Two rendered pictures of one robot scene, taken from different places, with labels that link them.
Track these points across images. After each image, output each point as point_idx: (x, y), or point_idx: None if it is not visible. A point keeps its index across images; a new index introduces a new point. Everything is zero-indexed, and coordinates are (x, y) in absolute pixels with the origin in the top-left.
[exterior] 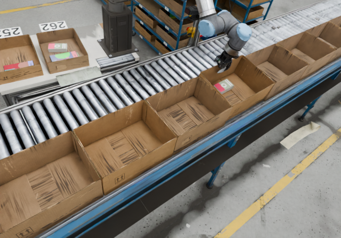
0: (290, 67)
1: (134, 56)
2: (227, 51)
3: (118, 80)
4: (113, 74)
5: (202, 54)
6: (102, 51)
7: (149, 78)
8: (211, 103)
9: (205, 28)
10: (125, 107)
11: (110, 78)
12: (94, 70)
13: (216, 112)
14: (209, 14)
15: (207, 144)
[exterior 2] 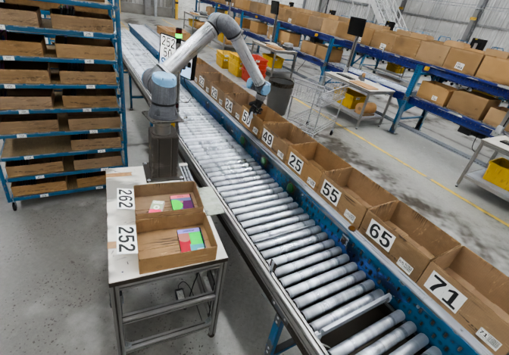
0: (240, 101)
1: (185, 165)
2: (263, 99)
3: (218, 179)
4: (209, 180)
5: (190, 133)
6: (170, 182)
7: (220, 163)
8: (276, 133)
9: (267, 89)
10: (298, 152)
11: (217, 182)
12: (203, 190)
13: (280, 135)
14: (264, 80)
15: None
